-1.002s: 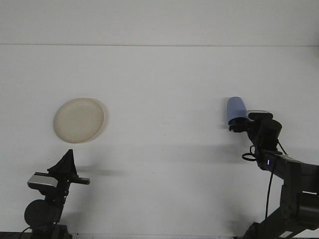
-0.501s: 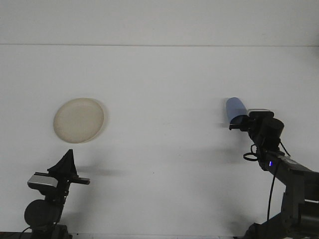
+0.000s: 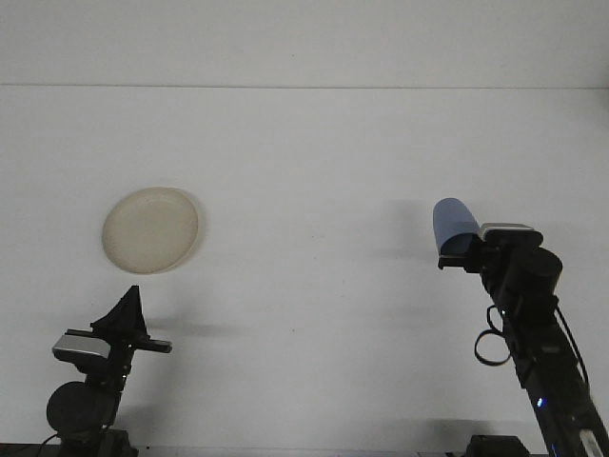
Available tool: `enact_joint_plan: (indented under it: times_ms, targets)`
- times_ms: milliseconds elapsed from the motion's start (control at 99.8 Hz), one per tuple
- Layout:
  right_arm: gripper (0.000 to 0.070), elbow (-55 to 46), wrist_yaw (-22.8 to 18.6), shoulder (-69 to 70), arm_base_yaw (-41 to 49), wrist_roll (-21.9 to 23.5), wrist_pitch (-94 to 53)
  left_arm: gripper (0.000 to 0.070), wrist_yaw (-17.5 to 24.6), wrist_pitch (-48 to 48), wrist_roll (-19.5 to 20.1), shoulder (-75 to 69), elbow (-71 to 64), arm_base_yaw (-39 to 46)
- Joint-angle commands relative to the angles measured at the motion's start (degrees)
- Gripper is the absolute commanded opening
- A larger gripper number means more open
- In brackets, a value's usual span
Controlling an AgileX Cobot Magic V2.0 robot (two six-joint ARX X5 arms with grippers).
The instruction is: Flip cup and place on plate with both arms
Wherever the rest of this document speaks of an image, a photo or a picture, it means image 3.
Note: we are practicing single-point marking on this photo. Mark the pale blue cup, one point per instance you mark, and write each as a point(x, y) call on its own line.
point(452, 221)

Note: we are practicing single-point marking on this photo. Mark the pale round plate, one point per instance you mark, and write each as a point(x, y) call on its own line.
point(150, 231)

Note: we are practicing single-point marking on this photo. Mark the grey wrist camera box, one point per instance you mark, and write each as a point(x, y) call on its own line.
point(506, 231)
point(81, 346)

